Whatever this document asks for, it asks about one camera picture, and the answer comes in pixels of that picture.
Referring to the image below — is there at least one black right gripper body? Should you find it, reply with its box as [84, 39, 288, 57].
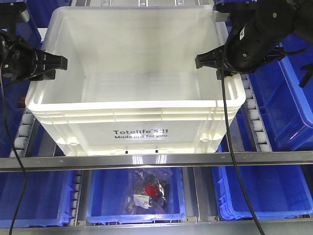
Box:
[224, 14, 281, 73]

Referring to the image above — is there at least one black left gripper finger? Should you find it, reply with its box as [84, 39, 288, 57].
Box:
[25, 70, 56, 81]
[34, 50, 67, 73]

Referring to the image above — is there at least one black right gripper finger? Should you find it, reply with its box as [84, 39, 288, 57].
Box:
[216, 68, 241, 79]
[195, 47, 225, 69]

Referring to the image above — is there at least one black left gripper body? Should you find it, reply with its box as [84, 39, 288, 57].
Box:
[0, 30, 37, 81]

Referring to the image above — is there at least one white plastic Totelife tote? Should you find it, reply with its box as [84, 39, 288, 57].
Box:
[25, 5, 246, 156]

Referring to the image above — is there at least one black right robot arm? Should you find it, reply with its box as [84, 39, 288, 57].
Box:
[195, 0, 313, 77]

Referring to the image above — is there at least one blue bin upper left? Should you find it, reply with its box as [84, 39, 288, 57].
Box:
[0, 6, 41, 157]

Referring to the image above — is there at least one blue bin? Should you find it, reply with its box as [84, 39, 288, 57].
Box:
[211, 165, 313, 220]
[0, 6, 41, 157]
[248, 46, 313, 151]
[87, 167, 185, 224]
[0, 171, 74, 228]

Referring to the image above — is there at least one blue bin upper right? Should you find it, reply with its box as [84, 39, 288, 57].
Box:
[248, 46, 313, 151]

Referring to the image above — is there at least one blue bin lower middle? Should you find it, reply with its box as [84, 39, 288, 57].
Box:
[87, 167, 185, 224]

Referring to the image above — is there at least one blue bin lower left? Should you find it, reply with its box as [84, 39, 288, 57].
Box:
[0, 171, 74, 228]

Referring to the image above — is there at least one blue bin lower right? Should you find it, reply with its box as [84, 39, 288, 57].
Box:
[211, 165, 313, 220]

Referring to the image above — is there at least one white roller track right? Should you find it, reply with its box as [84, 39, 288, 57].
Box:
[241, 75, 272, 152]

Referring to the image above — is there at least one white roller track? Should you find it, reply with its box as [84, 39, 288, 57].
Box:
[68, 170, 83, 227]
[14, 113, 35, 158]
[241, 75, 272, 152]

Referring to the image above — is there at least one white roller track left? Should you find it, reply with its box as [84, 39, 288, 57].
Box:
[14, 113, 35, 158]

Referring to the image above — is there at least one clear bag of parts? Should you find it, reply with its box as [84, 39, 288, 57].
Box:
[122, 167, 173, 215]

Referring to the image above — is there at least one lower white roller track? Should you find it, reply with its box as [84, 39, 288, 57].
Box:
[68, 170, 83, 227]

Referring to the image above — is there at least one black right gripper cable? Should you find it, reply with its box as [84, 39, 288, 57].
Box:
[220, 61, 266, 235]

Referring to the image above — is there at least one steel left shelf front rail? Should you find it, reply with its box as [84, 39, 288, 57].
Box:
[0, 151, 313, 172]

